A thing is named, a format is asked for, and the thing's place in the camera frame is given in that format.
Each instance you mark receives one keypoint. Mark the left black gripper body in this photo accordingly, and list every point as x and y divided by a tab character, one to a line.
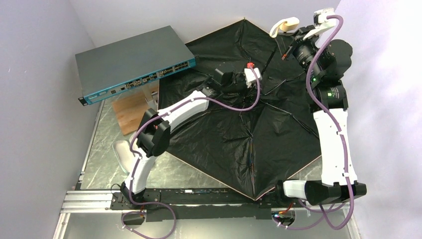
233	81

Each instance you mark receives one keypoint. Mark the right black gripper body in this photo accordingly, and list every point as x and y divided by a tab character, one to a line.
297	40

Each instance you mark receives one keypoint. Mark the mint green umbrella sleeve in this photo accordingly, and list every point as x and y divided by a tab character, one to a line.
125	157

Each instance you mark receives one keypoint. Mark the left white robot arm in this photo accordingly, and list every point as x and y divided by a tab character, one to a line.
153	135

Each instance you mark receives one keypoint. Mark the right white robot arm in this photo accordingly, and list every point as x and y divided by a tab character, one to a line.
338	180

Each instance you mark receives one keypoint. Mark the wooden board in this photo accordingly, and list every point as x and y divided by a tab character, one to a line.
130	109

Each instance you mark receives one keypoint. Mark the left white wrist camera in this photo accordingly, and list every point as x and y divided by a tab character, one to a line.
252	74

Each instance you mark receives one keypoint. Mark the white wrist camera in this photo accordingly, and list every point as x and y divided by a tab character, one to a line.
321	22
252	74

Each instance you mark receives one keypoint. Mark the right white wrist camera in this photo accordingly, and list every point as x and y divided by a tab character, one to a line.
321	22

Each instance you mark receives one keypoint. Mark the grey metal bracket stand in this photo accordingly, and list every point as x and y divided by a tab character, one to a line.
152	100

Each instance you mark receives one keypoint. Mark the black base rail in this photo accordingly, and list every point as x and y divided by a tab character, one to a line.
204	203

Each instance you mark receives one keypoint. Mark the grey blue network switch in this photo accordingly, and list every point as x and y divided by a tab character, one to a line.
117	67

